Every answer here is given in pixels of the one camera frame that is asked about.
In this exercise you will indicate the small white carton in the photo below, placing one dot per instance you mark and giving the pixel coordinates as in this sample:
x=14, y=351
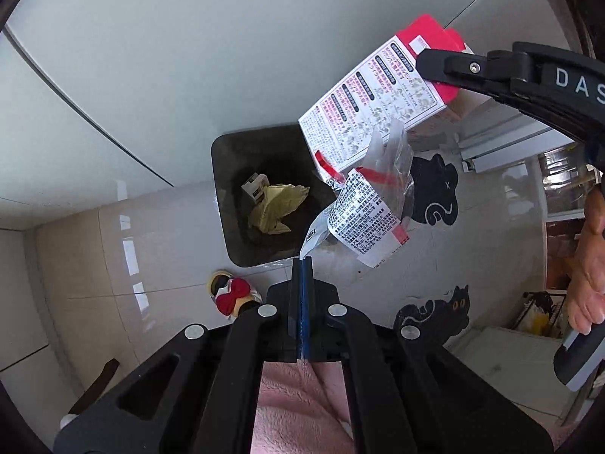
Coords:
x=255, y=187

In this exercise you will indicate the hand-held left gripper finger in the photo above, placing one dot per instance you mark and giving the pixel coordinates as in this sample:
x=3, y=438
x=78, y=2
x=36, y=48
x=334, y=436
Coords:
x=306, y=312
x=298, y=312

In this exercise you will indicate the crumpled yellow paper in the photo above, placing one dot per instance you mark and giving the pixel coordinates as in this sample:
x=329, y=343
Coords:
x=276, y=203

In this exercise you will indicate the person's right hand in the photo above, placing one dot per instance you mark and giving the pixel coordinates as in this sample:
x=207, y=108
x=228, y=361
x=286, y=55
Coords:
x=591, y=274

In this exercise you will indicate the brown wooden chair leg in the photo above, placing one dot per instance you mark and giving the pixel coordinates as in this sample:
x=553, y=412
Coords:
x=97, y=383

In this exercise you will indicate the pink fleece pants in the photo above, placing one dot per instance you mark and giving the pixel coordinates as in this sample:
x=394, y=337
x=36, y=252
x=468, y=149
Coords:
x=298, y=411

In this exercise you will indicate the dark plastic bin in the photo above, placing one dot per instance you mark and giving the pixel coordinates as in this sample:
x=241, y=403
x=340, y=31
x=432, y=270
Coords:
x=231, y=227

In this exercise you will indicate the clear plastic wrapper printed label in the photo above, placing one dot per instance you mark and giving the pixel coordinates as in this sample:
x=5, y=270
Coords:
x=364, y=217

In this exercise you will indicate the glass door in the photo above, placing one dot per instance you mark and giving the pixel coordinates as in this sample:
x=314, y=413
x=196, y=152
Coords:
x=562, y=189

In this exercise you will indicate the slipper with red bow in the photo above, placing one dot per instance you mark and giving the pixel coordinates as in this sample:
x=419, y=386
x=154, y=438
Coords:
x=234, y=293

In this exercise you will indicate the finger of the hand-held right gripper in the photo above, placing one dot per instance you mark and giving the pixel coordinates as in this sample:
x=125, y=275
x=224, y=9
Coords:
x=453, y=68

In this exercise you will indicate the red and white cardboard box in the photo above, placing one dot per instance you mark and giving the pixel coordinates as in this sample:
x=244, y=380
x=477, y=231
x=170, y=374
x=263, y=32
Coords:
x=368, y=104

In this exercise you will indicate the black cat mat white lines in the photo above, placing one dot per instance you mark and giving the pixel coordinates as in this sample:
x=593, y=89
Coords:
x=432, y=189

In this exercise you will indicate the black cat mat orange eyes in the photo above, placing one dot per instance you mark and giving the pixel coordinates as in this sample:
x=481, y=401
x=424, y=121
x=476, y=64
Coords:
x=430, y=317

